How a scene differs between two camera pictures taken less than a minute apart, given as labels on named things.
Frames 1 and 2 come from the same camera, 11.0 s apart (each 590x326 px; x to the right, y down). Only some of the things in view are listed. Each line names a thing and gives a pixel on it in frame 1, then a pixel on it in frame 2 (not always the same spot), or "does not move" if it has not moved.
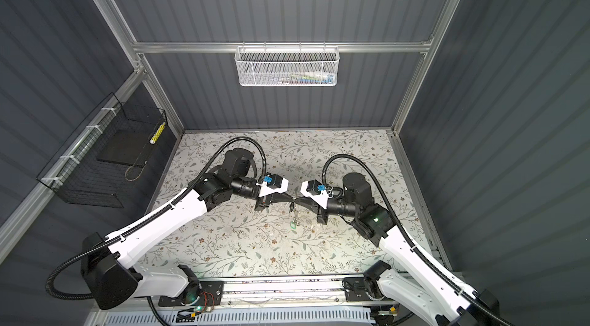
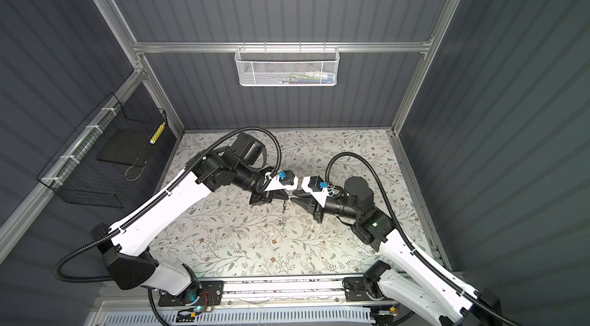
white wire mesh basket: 286,66 does not move
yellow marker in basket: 157,134 does not move
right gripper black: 321,214 does not move
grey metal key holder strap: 294,218 -> 282,222
